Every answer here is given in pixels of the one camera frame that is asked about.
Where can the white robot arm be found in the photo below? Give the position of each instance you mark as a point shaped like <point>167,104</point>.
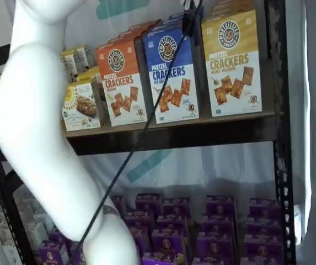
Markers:
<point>36,110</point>

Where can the black shelf front beam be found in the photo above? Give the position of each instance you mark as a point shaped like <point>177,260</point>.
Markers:
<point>174,138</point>

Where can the blue white pretzel crackers box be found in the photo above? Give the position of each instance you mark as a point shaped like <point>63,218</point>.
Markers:
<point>171,22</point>
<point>171,82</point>

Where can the orange white pretzel crackers box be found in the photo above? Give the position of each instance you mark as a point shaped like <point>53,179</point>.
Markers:
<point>122,88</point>
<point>135,31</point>

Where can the black metal shelf rack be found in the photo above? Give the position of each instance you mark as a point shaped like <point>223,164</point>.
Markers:
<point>202,171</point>

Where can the yellow white snack bar box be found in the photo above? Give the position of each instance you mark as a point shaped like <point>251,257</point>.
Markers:
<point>77,107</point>
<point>88,74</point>

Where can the yellow white pretzel crackers box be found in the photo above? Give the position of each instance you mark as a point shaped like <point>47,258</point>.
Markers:
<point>229,8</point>
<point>232,69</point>

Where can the purple snack box orange label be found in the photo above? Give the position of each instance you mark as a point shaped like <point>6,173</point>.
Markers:
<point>145,237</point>
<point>160,260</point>
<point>168,243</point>

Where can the white yellow small snack box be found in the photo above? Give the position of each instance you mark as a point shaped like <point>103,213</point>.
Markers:
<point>68,66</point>
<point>83,55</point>

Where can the purple snack box brown picture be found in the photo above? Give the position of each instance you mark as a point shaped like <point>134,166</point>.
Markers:
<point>218,245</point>
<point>215,261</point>

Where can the black perforated shelf post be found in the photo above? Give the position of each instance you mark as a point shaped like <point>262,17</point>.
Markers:
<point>281,165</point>
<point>14,209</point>

